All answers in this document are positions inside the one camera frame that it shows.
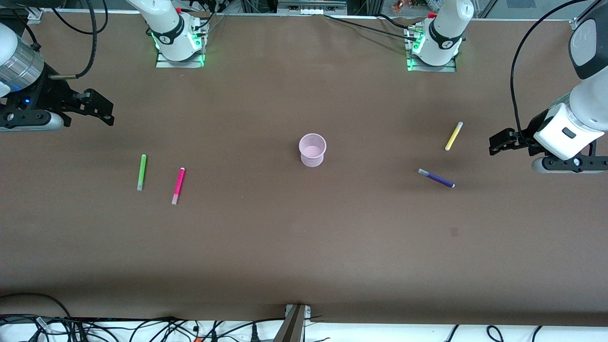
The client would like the purple highlighter pen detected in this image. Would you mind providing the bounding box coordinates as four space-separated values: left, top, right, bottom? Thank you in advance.
418 168 456 189

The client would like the pink highlighter pen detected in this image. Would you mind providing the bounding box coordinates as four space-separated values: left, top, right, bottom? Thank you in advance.
171 167 186 205

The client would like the pink translucent pen holder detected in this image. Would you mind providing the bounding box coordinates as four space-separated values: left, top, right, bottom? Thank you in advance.
299 133 327 168

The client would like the yellow highlighter pen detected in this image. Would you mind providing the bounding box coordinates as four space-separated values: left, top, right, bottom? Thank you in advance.
445 122 464 152

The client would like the brown table cover mat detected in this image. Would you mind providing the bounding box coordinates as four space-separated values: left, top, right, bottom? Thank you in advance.
0 10 608 328

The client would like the silver power strip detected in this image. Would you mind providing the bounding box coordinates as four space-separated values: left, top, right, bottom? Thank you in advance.
277 0 348 16

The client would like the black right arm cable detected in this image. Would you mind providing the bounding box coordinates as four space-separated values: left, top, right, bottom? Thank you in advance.
0 0 99 79

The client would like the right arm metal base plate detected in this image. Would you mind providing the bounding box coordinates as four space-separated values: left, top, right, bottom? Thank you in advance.
156 47 206 68

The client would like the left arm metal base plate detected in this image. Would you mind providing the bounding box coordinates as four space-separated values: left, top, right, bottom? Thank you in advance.
406 24 457 73

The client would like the black cable across mat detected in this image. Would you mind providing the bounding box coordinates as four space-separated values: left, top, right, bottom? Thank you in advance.
324 13 421 43

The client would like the black adapter cable with loop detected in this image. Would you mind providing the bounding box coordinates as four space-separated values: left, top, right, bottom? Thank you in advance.
485 325 543 342

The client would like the thick black arched cable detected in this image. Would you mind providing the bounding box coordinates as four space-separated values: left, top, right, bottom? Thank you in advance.
0 292 72 320

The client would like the black cable tangle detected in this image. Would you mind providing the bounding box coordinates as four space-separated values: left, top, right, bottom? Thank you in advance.
0 311 285 342

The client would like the aluminium camera mount post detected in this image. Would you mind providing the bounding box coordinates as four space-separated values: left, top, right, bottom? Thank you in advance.
275 304 312 342

